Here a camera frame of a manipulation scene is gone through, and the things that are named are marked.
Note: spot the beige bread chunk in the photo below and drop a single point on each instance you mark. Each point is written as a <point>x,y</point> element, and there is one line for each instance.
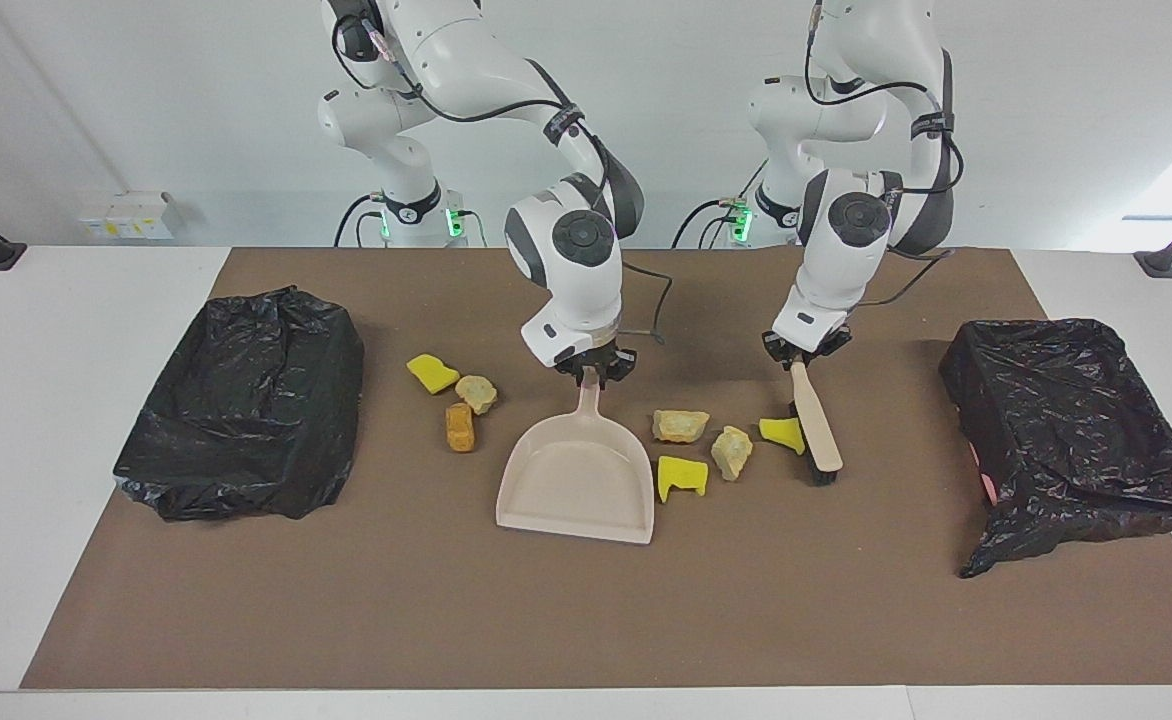
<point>680,426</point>
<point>477,393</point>
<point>732,453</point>

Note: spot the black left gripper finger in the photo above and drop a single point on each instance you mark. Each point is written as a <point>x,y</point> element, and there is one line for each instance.
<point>778,358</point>
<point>831,350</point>

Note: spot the white power strip box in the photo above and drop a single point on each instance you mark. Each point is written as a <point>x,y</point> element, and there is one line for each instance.
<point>126,215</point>

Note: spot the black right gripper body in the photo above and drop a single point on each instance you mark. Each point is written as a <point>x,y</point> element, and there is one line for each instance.
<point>596,358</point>

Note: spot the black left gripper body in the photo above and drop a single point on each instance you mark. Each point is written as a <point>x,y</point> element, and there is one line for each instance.
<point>808,348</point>

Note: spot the black trash bag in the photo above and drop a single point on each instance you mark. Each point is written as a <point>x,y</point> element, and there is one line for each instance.
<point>1066,420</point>
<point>246,400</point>

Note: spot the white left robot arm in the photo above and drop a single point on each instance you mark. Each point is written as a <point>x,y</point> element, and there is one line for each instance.
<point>846,230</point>

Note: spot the pink bin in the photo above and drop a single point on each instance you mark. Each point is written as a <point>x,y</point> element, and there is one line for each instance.
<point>986,485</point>

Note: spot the brown table mat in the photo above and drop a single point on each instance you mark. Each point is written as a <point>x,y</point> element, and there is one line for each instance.
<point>586,620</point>

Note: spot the beige plastic dustpan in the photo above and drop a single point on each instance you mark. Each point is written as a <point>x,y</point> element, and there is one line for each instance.
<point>576,480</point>

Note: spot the yellow sponge piece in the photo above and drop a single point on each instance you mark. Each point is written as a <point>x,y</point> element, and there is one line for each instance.
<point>781,432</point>
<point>679,475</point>
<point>433,373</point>

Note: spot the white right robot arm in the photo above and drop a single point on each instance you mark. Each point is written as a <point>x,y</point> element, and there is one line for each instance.
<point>566,240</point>

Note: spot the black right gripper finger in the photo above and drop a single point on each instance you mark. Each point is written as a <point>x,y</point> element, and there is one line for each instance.
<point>586,378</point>
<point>618,372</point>

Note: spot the brown bread chunk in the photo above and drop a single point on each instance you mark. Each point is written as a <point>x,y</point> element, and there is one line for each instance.
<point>460,428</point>

